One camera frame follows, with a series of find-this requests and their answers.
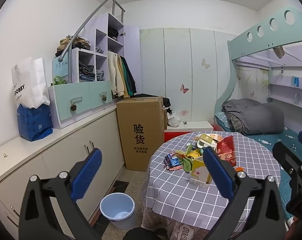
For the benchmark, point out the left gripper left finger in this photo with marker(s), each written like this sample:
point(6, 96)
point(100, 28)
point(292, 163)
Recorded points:
point(37, 217)

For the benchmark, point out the pink butterfly sticker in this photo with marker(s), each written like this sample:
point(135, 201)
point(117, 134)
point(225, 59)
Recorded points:
point(184, 89)

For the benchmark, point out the tall cardboard box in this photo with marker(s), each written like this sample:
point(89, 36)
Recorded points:
point(141, 125)

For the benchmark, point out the red snack bag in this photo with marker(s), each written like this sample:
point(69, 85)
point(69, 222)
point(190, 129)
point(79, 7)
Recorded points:
point(225, 150)

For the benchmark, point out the red box with white lid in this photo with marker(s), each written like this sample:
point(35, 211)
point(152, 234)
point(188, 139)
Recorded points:
point(186, 127)

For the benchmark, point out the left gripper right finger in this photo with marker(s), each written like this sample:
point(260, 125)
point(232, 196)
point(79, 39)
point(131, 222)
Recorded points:
point(266, 216)

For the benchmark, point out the blue snack wrapper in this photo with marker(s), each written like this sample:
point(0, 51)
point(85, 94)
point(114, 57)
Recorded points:
point(172, 162)

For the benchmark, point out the teal drawer stair unit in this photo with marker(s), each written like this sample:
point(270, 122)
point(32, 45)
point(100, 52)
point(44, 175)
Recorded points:
point(87, 96)

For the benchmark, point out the white wardrobe doors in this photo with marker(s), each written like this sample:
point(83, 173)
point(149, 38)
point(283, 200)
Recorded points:
point(197, 58)

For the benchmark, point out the white plastic bag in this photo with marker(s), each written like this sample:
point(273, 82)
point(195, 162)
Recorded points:
point(173, 119)

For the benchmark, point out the blue plastic bag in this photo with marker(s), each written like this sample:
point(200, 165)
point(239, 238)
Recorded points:
point(34, 123)

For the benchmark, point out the grey folded duvet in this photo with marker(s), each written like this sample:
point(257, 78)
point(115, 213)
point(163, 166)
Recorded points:
point(250, 117)

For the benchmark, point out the hanging clothes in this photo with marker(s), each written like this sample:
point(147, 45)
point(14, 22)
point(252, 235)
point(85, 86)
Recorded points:
point(122, 81)

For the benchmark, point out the grey checked tablecloth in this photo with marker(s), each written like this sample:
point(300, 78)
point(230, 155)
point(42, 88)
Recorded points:
point(191, 198)

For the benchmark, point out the purple cubby shelf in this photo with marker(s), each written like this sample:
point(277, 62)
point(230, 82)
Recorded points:
point(105, 33)

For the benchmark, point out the white paper shopping bag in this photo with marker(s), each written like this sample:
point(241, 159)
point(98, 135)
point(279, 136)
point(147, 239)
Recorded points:
point(29, 83)

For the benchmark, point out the light blue plastic bin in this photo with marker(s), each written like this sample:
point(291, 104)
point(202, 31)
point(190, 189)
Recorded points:
point(119, 208)

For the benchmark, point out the pile of folded clothes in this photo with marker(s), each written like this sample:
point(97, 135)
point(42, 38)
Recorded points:
point(79, 42)

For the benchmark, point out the teal bunk bed frame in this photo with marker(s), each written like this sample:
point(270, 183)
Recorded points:
point(266, 65)

